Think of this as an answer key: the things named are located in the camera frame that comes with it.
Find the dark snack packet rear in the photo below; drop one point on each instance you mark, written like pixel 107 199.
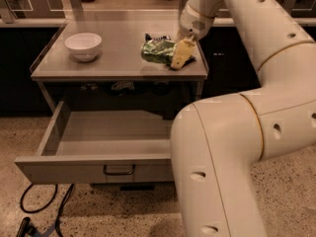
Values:
pixel 148 37

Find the dark snack bar front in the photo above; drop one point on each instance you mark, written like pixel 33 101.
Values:
pixel 190 60

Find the crushed green can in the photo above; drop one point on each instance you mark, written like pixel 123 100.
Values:
pixel 158 51

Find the grey metal cabinet counter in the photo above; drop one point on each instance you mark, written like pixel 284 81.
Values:
pixel 122 35

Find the grey open top drawer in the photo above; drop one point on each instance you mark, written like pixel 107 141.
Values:
pixel 78 143

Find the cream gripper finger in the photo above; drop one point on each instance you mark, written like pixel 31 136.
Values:
pixel 183 51

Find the white ceramic bowl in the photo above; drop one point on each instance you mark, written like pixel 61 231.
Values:
pixel 84 46

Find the black plug on floor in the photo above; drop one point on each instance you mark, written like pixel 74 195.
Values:
pixel 26 229

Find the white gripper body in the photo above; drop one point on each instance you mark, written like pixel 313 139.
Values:
pixel 194 24

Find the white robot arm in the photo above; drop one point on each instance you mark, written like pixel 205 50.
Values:
pixel 215 141

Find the black drawer handle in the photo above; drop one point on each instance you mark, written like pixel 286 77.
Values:
pixel 119 170

